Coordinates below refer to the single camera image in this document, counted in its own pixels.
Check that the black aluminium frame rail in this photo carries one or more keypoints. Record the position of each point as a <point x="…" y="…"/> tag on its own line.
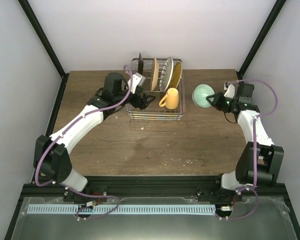
<point x="203" y="186"/>

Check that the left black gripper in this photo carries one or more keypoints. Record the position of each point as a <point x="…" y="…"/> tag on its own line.
<point x="142" y="105"/>

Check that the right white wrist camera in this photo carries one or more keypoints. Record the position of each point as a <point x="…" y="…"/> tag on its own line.
<point x="229" y="90"/>

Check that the black rimmed cream plate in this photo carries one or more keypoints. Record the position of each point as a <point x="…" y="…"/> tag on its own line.
<point x="140" y="67"/>

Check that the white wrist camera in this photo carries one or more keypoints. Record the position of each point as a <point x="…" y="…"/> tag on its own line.
<point x="229" y="90"/>
<point x="135" y="81"/>

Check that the green celadon bowl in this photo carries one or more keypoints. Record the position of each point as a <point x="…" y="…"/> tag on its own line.
<point x="200" y="94"/>

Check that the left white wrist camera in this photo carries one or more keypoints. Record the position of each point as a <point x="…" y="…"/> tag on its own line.
<point x="135" y="81"/>

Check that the light blue slotted cable duct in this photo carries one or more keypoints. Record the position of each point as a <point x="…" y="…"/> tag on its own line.
<point x="125" y="209"/>

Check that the white blue striped plate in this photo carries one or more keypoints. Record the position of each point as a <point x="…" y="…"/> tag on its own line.
<point x="166" y="74"/>

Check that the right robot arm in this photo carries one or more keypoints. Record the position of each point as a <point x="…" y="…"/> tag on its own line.
<point x="260" y="161"/>

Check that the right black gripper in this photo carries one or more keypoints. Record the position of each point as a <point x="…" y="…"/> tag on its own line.
<point x="216" y="103"/>

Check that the metal front panel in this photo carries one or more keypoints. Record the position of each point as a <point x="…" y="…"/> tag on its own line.
<point x="262" y="218"/>

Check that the wire dish rack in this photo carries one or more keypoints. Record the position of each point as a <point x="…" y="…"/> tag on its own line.
<point x="154" y="111"/>

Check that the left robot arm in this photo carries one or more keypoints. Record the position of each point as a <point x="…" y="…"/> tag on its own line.
<point x="52" y="153"/>

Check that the yellow woven pattern plate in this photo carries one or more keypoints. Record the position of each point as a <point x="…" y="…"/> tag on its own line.
<point x="176" y="75"/>

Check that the yellow ceramic mug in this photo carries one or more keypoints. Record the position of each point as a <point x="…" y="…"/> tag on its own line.
<point x="170" y="100"/>

